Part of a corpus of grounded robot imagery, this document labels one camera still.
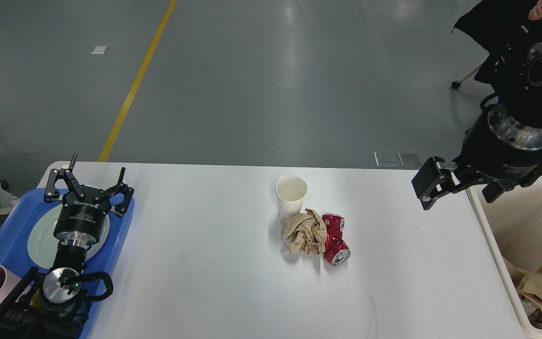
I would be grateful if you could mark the white paper cup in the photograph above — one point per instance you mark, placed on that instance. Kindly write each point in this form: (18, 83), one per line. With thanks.
(291, 192)

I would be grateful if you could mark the crushed red soda can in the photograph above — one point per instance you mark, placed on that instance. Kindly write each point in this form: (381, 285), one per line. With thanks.
(336, 252)

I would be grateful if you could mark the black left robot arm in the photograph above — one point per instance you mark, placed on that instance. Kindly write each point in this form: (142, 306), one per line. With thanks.
(62, 287)

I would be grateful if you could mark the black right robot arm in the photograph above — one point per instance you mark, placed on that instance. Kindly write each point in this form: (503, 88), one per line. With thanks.
(516, 77)

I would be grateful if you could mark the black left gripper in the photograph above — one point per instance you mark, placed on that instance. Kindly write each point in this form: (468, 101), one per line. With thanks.
(80, 219)

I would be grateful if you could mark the metal floor plate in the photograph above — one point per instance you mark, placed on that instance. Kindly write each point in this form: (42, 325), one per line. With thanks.
(410, 159)
(385, 159)

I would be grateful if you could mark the beige plastic bin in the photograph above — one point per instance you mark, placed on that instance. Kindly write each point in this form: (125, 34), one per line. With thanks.
(512, 226)

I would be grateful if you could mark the metal floor plate left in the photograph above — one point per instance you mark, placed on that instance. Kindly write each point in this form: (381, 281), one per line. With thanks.
(385, 159)

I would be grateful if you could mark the light green plate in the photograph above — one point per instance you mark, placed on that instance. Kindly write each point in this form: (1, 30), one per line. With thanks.
(42, 246)

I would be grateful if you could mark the metal floor plate right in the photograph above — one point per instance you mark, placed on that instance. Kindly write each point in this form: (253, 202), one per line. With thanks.
(410, 159)

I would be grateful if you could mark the white office chair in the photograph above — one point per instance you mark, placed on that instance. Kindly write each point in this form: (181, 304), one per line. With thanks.
(457, 83)

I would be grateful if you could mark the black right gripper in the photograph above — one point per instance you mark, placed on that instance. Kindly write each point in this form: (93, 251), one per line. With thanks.
(497, 147)

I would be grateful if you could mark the dark green mug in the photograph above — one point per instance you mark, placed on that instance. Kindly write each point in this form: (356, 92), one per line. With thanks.
(36, 301)

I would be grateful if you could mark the brown napkin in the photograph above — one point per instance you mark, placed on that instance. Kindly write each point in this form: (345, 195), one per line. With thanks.
(305, 233)

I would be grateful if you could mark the blue plastic tray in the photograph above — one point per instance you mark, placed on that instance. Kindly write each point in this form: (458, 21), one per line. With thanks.
(14, 237)

